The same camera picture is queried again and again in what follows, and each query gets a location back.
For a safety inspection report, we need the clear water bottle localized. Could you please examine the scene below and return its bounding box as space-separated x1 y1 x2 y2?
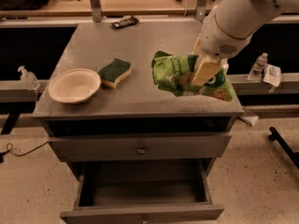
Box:
248 52 268 80

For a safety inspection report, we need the green yellow sponge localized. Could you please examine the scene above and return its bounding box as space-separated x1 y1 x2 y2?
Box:
98 59 132 89

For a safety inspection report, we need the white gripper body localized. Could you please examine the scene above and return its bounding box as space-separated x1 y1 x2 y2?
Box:
198 7 251 59

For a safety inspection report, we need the black floor cable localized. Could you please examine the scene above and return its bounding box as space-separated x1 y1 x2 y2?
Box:
0 141 50 164

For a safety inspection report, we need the white paper bowl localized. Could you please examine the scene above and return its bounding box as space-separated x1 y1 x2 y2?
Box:
49 68 101 104

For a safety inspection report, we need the black remote control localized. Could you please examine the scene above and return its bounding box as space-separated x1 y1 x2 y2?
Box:
112 16 139 29

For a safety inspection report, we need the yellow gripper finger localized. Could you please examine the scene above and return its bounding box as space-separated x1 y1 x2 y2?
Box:
191 54 221 87
192 35 201 55

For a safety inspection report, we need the right pump bottle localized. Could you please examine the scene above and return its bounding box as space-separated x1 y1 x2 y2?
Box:
221 59 229 75

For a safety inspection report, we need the open lower drawer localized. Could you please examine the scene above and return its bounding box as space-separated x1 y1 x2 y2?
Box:
60 160 224 224

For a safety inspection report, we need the grey drawer cabinet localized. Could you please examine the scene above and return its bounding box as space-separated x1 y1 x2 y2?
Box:
32 21 245 224

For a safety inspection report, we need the closed upper drawer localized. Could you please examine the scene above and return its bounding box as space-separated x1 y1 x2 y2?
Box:
50 133 232 162

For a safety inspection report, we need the white paper packet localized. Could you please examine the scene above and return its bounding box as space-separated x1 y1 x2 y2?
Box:
263 64 281 88

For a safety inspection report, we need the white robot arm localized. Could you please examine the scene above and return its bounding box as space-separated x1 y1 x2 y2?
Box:
191 0 299 87

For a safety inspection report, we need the left hand sanitizer bottle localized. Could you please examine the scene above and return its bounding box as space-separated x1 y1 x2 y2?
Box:
18 65 40 91

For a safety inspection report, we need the green rice chip bag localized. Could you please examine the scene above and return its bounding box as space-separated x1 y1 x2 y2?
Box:
151 50 234 102

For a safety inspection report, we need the white floor block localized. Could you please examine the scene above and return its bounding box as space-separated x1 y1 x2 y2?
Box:
239 107 259 126

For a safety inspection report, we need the black metal leg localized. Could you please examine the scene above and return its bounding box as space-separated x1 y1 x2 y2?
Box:
268 127 299 169

